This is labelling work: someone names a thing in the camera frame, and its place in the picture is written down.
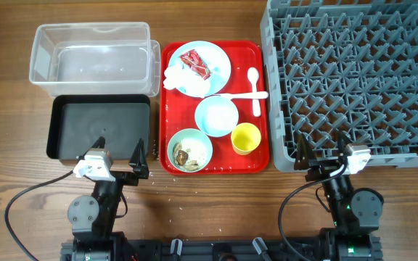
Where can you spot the red snack wrapper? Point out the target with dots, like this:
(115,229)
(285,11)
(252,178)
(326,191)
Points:
(195,63)

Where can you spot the light blue plate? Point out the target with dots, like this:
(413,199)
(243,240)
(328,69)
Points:
(214,56)

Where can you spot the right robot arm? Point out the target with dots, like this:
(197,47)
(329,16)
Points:
(355,212)

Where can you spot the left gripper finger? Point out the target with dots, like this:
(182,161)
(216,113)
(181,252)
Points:
(138,161)
(98,144)

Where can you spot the yellow cup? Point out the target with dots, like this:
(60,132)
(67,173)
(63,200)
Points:
(245,138)

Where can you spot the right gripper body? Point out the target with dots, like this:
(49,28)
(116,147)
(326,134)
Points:
(322,169)

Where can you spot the white plastic spoon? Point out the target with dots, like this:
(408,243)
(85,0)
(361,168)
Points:
(253,77)

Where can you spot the white napkin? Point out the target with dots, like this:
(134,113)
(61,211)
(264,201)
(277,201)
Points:
(186,81)

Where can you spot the clear plastic waste bin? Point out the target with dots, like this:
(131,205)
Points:
(95,58)

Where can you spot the rice and food scraps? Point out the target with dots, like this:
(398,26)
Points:
(189,155)

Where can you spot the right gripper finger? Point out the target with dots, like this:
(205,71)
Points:
(305,157)
(342,143)

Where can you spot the black waste tray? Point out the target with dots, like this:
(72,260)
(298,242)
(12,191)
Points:
(77,121)

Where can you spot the grey dishwasher rack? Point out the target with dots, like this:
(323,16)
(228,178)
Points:
(349,66)

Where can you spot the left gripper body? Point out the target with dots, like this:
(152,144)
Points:
(126,178)

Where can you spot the red serving tray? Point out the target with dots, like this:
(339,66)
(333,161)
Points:
(177,113)

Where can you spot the green bowl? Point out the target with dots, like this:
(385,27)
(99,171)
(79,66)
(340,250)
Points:
(189,133)

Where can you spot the white plastic fork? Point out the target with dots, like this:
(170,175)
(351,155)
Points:
(251,95)

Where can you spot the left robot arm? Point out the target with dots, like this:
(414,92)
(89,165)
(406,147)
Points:
(92,217)

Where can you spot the light blue bowl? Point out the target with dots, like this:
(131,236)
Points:
(216,116)

